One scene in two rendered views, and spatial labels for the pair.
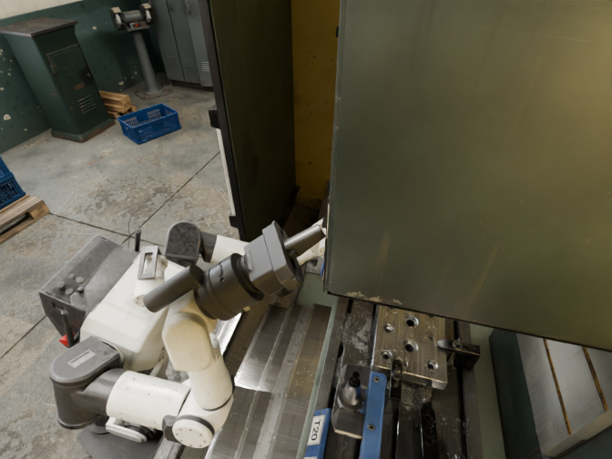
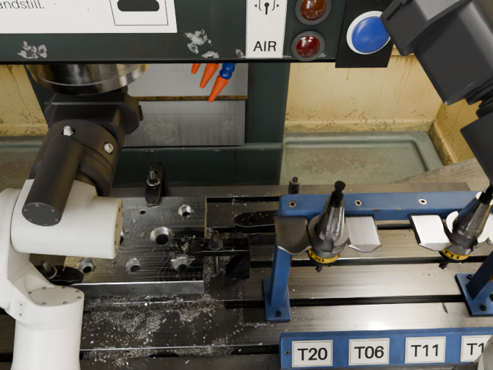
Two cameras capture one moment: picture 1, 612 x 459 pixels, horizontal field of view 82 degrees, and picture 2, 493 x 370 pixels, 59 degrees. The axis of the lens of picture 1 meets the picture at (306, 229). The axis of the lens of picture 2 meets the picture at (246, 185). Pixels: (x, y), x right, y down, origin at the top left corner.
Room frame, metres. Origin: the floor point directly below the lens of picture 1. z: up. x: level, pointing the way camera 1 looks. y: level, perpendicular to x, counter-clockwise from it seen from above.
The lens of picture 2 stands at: (0.58, 0.25, 1.76)
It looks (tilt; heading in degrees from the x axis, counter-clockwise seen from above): 47 degrees down; 253
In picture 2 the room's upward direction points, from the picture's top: 1 degrees clockwise
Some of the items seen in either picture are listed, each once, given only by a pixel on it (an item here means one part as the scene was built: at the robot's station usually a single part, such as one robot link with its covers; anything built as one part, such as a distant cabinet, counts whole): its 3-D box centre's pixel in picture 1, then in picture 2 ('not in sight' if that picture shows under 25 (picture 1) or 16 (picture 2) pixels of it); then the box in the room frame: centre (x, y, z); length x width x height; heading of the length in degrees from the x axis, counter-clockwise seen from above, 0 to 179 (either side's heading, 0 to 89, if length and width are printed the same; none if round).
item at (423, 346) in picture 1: (409, 337); (140, 243); (0.64, -0.36, 0.97); 0.29 x 0.23 x 0.05; 166
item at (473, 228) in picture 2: not in sight; (475, 213); (0.13, -0.05, 1.26); 0.04 x 0.04 x 0.07
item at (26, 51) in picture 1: (63, 82); not in sight; (4.11, 2.79, 0.59); 0.57 x 0.52 x 1.17; 160
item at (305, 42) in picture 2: not in sight; (307, 46); (0.44, -0.05, 1.58); 0.02 x 0.01 x 0.02; 166
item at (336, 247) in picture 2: (351, 397); (327, 234); (0.34, -0.11, 1.21); 0.06 x 0.06 x 0.03
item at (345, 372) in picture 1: (354, 374); (292, 235); (0.39, -0.12, 1.21); 0.07 x 0.05 x 0.01; 76
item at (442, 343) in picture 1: (456, 351); (155, 189); (0.58, -0.50, 0.97); 0.13 x 0.03 x 0.15; 76
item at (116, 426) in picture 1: (137, 413); not in sight; (0.64, 0.80, 0.28); 0.21 x 0.20 x 0.13; 76
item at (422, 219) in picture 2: not in sight; (430, 232); (0.18, -0.06, 1.21); 0.07 x 0.05 x 0.01; 76
